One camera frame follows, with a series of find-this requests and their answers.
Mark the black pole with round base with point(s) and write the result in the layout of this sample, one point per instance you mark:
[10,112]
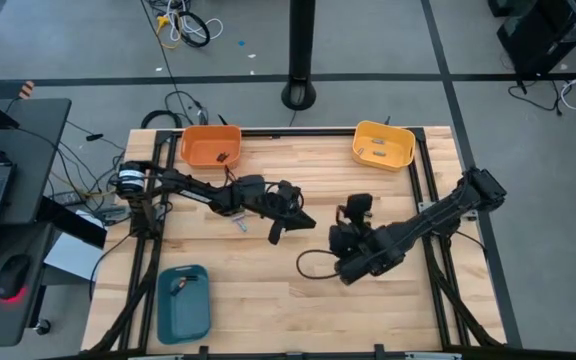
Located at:
[302,50]

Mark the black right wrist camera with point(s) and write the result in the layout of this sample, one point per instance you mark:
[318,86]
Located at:
[359,202]

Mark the black side desk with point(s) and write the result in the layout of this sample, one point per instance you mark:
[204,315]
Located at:
[43,150]

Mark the orange plastic bin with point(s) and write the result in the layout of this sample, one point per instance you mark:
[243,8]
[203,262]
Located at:
[203,142]

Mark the silver blue-capped battery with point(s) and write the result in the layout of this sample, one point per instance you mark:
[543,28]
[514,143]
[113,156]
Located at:
[378,141]

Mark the black computer mouse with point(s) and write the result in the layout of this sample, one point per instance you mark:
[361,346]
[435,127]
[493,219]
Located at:
[14,272]

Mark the white box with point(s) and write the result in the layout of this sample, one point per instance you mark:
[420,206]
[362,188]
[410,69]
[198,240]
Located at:
[70,257]

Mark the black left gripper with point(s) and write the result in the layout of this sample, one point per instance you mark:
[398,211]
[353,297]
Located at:
[280,202]

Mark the orange black striped tape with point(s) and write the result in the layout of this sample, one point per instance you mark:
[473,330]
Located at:
[27,89]

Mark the black Duracell battery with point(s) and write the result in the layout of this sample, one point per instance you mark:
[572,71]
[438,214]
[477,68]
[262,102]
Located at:
[225,155]

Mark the grey power strip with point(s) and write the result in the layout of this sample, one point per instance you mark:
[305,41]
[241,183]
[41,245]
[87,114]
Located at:
[68,198]

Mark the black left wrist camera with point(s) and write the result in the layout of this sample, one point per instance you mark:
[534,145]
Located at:
[250,186]

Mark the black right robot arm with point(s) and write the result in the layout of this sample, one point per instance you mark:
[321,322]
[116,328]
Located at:
[438,215]

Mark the black caster wheel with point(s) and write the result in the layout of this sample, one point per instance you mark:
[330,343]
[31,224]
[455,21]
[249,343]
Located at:
[43,327]

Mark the teal plastic bin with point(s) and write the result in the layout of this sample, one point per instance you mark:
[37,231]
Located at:
[183,315]

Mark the yellow plastic bin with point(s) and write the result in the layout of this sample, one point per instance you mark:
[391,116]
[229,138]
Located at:
[395,147]

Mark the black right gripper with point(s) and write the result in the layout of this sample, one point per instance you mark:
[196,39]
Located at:
[368,250]

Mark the black aluminium table frame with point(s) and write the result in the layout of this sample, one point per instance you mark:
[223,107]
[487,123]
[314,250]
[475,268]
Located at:
[298,133]

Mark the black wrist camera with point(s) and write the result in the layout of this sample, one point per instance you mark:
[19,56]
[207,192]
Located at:
[250,186]
[359,202]

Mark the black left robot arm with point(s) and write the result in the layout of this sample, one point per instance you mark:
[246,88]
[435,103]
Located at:
[193,190]

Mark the black equipment case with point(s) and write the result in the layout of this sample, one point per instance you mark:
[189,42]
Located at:
[548,35]

